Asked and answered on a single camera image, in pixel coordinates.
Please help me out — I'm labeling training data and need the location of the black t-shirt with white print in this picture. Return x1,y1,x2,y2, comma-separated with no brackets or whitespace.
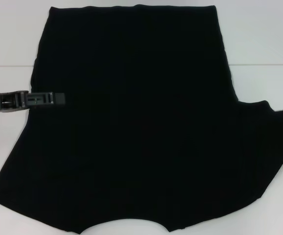
0,3,283,227

